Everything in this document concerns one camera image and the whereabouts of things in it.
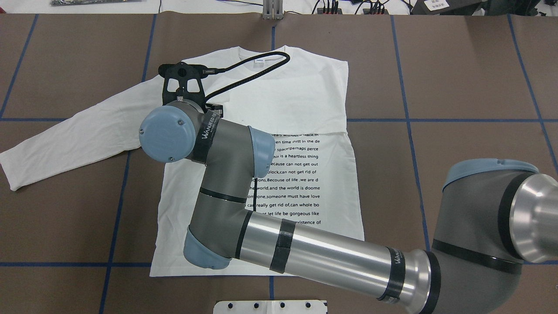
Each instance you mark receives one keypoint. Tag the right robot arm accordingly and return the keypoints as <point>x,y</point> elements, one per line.
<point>494,216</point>

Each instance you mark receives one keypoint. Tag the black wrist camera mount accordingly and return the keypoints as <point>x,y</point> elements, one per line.
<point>183,73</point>

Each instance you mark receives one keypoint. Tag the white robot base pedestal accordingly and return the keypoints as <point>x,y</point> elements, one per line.
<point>271,307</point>

